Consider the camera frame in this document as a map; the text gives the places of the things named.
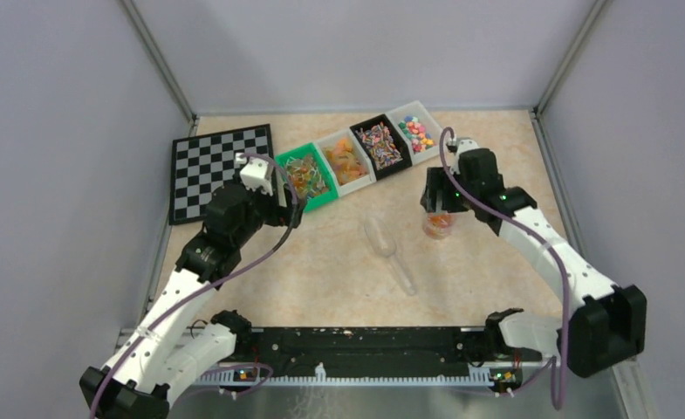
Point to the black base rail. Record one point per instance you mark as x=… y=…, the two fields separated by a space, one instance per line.
x=384 y=353

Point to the black candy bin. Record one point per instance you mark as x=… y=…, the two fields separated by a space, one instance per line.
x=383 y=146

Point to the white bin colourful candies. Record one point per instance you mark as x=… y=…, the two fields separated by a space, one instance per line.
x=419 y=130

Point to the clear plastic scoop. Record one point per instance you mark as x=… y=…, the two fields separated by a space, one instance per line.
x=385 y=246

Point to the black grey chessboard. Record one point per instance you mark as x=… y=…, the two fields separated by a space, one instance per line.
x=202 y=163

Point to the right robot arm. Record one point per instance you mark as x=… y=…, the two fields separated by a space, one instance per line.
x=602 y=323

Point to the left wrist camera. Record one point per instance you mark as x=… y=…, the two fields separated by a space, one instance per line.
x=256 y=172

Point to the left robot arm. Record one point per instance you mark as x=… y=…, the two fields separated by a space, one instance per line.
x=149 y=373

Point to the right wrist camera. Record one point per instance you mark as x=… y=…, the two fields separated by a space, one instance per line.
x=461 y=145

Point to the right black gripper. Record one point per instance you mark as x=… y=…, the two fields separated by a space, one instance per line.
x=438 y=179

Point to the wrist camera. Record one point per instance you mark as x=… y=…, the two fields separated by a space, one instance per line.
x=461 y=145
x=256 y=172

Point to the white bin orange candies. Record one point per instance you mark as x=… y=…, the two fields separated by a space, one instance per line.
x=347 y=162

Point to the green candy bin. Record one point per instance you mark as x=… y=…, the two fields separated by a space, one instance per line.
x=309 y=175

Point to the white cable duct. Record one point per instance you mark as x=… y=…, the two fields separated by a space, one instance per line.
x=477 y=377

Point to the clear plastic cup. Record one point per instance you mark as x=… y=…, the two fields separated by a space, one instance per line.
x=438 y=225

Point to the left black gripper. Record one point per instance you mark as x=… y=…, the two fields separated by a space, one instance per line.
x=280 y=216

